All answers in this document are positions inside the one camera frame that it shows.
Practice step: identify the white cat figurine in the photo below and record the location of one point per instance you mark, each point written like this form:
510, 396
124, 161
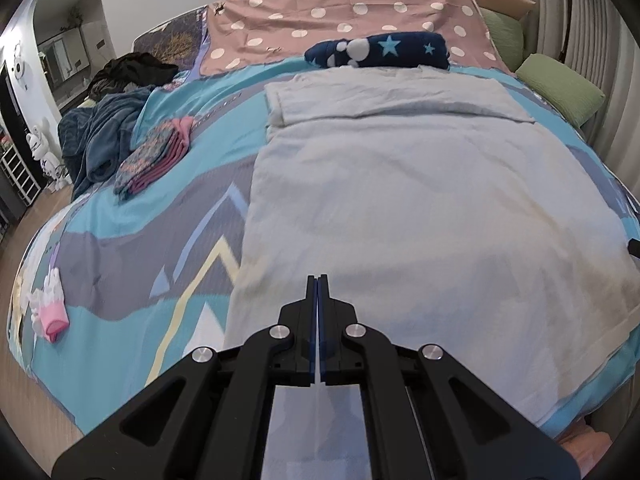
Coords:
42, 155

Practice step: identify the small green pillow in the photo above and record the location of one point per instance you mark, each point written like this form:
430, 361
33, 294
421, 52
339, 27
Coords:
502, 35

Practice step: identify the pink polka dot sheet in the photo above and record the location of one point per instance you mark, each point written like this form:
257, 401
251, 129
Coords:
390, 25

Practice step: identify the folded floral pink clothes stack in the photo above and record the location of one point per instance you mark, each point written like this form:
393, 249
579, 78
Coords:
150, 160

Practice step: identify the blue patterned duvet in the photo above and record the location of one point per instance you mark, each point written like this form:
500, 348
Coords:
150, 200

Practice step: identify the pink and white glove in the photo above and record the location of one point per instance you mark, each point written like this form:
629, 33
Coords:
52, 317

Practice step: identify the dark blue fleece blanket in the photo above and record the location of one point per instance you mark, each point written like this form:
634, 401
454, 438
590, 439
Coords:
95, 135

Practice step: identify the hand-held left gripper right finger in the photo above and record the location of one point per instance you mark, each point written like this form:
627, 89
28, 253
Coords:
340, 320

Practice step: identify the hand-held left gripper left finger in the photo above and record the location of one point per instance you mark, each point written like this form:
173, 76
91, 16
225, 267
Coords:
295, 320

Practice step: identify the black wall screen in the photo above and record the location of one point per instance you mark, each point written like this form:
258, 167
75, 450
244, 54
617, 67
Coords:
6, 110

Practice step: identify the mirror cabinet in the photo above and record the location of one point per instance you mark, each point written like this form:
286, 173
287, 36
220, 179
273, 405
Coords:
60, 55

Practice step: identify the navy star print blanket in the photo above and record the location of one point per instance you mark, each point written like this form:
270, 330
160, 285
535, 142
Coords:
415, 52

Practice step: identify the large green pillow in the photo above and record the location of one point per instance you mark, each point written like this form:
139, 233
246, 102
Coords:
560, 87

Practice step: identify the white long-sleeve shirt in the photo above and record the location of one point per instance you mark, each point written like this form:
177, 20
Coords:
425, 200

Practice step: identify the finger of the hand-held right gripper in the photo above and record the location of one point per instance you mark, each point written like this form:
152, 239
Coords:
634, 249

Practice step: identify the pile of black clothes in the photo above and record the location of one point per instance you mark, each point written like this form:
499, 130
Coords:
135, 72

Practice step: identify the person's orange fleece clothing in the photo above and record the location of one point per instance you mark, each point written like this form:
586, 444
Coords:
585, 447

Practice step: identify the purple floral pillow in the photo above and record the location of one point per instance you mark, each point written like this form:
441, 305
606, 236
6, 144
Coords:
170, 42

